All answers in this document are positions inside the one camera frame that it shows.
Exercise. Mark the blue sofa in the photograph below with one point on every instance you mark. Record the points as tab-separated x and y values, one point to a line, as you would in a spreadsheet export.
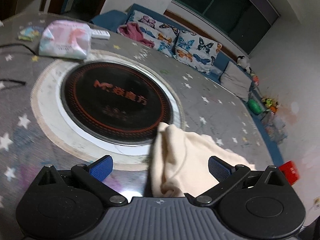
111	20

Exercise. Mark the red box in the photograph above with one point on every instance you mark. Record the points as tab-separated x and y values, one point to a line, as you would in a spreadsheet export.
290	172

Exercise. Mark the pink white tissue pack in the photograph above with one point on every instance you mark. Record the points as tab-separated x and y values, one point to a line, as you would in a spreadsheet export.
66	39

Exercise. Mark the green ball toy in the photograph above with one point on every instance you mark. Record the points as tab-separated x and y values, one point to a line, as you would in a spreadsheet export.
254	107

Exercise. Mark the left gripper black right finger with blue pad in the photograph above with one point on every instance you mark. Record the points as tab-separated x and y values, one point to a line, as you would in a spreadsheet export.
228	177

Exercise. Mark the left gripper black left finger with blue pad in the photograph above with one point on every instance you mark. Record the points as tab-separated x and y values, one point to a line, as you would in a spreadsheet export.
91	177

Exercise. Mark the butterfly pillow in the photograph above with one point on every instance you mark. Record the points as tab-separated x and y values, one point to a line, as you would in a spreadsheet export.
162	35
196	51

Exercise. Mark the black round induction cooktop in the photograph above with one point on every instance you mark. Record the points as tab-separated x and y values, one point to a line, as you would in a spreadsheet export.
114	102

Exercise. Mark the grey cushion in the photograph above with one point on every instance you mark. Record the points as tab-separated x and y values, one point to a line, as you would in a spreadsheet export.
236	81

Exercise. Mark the cream sweatshirt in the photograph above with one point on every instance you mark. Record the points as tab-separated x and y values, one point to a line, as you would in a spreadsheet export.
179	162

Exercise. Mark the white power strip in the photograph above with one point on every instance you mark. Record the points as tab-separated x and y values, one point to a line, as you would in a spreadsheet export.
100	34

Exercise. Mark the clear plastic storage box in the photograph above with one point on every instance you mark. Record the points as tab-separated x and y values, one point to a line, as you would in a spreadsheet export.
275	127

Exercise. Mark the dark window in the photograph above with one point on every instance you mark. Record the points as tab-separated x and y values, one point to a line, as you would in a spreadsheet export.
245	22

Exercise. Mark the left butterfly pillow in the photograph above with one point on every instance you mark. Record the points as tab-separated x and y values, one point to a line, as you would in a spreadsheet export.
162	35

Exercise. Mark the pink garment on sofa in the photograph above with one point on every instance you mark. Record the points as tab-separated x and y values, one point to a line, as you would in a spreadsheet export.
132	31

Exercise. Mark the black white plush toy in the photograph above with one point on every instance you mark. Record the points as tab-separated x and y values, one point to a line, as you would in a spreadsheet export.
242	61

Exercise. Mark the yellow orange toy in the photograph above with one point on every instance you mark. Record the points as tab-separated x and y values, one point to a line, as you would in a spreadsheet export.
270	104

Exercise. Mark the right butterfly pillow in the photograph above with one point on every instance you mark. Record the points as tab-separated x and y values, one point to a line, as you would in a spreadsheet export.
196	51

